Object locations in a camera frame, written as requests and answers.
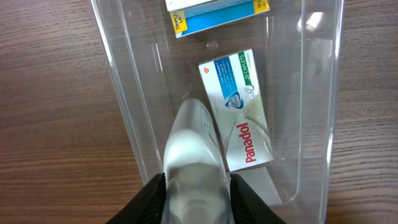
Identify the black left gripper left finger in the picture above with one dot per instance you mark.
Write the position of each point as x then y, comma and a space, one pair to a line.
146, 207

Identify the white medicine box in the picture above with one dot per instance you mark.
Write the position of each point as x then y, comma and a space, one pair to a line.
177, 5

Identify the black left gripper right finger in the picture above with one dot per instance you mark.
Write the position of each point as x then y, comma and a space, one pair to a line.
247, 206

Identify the blue VapoDrops box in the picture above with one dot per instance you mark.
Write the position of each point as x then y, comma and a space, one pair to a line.
196, 19

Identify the white spray bottle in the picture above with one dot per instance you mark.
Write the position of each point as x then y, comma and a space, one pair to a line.
196, 181

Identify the white Panadol box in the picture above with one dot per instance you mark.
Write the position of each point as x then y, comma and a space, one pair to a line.
234, 93

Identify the clear plastic container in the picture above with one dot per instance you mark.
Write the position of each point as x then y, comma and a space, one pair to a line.
296, 47

